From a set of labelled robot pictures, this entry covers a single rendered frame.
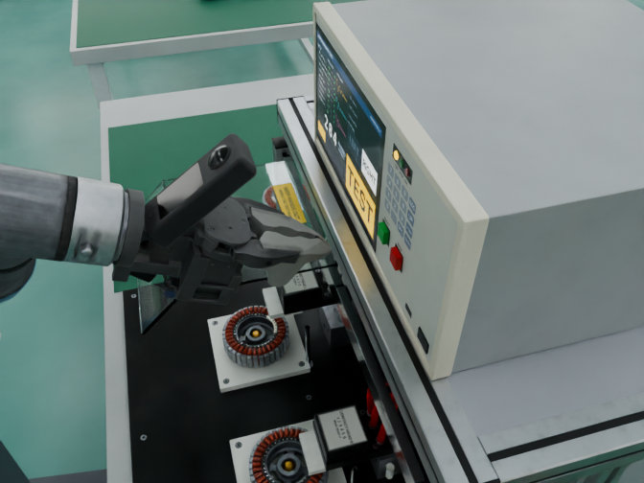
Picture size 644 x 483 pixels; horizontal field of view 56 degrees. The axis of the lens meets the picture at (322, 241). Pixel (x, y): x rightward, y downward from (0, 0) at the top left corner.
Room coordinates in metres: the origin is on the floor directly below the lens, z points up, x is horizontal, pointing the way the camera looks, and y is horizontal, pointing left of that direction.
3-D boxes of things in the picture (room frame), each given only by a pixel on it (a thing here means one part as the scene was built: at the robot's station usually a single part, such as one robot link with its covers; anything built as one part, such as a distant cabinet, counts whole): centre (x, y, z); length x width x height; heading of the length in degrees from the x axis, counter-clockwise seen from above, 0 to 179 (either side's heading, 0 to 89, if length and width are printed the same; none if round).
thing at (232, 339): (0.64, 0.11, 0.80); 0.11 x 0.11 x 0.04
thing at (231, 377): (0.64, 0.11, 0.78); 0.15 x 0.15 x 0.01; 16
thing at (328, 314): (0.68, -0.03, 0.80); 0.07 x 0.05 x 0.06; 16
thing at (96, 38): (2.87, 0.53, 0.37); 1.85 x 1.10 x 0.75; 16
